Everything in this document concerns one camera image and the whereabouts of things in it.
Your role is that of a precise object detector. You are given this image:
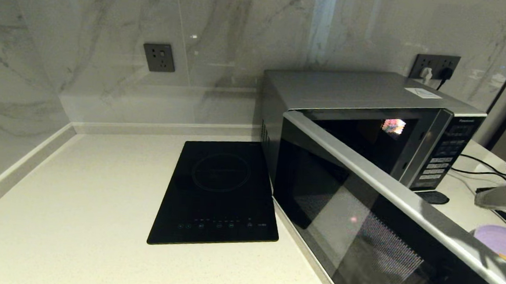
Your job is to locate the thin black power cable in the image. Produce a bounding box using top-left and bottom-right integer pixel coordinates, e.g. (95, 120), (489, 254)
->
(451, 168), (506, 184)
(458, 153), (506, 178)

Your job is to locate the black power plug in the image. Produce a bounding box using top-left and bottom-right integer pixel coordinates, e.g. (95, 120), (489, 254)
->
(436, 67), (454, 91)

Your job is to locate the white sticker label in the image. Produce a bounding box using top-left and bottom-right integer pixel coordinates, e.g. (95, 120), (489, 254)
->
(404, 87), (442, 100)

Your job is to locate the black induction cooktop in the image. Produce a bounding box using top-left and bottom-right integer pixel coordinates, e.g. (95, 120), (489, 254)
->
(146, 136), (285, 252)

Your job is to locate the grey single wall socket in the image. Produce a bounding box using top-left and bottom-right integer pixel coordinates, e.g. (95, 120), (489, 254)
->
(142, 43), (177, 74)

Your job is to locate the purple plate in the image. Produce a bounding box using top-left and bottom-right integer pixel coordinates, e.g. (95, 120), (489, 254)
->
(472, 224), (506, 269)

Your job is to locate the dark double wall socket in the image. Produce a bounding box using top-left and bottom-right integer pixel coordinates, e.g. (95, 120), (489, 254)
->
(409, 54), (461, 82)

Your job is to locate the dark oval pad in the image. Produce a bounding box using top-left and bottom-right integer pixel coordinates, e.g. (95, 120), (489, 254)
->
(416, 190), (450, 206)

